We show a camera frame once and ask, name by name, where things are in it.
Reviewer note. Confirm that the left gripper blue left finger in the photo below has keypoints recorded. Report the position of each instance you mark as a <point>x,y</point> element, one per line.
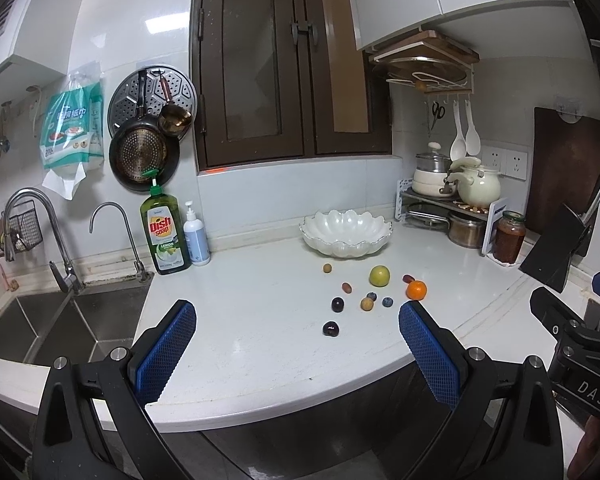
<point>157,352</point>

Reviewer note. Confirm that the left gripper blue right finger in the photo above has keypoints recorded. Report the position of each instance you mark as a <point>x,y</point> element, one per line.
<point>438,360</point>

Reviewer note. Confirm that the green apple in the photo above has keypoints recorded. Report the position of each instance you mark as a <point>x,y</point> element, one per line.
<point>379,276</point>

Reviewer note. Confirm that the dark plum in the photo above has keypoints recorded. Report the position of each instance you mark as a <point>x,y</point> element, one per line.
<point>337,304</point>
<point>331,329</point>

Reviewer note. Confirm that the tall chrome kitchen faucet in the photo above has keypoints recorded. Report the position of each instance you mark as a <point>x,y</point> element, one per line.
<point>68,280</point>

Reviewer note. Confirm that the person's right hand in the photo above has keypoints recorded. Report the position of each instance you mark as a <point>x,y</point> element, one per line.
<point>587,448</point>

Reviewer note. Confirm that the black knife block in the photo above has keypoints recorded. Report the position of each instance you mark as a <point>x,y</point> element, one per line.
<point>568,234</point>

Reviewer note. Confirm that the stainless steel sink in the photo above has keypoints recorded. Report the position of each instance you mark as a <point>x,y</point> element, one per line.
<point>36,329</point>

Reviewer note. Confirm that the glass jar of sauce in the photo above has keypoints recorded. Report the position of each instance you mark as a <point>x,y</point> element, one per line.
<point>510,234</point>

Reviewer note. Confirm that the stainless steel pot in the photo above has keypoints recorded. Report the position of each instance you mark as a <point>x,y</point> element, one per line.
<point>466,231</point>

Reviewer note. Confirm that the dark wooden cutting board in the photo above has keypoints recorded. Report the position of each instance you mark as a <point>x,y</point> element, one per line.
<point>565,165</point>

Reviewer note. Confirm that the white pump lotion bottle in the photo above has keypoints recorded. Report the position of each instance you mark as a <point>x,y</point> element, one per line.
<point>195,237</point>

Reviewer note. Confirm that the green dish soap bottle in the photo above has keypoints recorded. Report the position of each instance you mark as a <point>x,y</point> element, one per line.
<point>162,226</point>

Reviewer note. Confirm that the cream ceramic kettle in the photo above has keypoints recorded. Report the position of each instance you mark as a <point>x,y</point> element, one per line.
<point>477,185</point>

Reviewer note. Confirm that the white scalloped fruit bowl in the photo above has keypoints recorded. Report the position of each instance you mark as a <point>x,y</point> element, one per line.
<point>346,235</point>

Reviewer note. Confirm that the metal counter shelf rack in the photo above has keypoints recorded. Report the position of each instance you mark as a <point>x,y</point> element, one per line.
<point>405,196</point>

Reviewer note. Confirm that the cream pot with glass lid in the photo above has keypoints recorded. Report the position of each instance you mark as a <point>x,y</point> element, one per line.
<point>432,168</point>

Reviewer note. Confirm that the white rice spoon right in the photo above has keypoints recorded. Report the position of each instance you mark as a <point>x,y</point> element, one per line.
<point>472,138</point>

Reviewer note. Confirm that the white rice spoon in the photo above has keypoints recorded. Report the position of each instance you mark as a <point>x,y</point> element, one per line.
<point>472,138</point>
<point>458,146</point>

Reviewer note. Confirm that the white rice spoon left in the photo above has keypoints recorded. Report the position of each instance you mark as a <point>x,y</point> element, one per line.
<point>458,146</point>

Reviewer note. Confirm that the black perforated frying pan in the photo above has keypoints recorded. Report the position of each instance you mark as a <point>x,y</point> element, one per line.
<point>140,152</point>

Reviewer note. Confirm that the black scissors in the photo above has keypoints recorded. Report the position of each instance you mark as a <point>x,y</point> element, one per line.
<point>437,112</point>

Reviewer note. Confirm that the hanging tissue paper pack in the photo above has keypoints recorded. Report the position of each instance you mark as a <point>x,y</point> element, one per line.
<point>71,140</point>

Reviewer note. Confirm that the small brass ladle pot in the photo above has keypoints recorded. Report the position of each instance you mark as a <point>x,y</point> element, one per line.
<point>173,119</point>

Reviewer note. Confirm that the white hanging rack with boards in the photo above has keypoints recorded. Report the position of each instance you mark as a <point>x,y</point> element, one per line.
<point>429,62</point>

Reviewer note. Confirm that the round steel steamer plate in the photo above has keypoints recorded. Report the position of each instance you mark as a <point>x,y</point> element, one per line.
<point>122,105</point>

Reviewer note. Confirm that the white wall power outlets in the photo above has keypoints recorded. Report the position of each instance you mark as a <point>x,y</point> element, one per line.
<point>508,163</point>

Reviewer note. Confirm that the wire sink basket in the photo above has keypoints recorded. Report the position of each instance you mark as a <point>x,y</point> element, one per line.
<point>24,228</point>

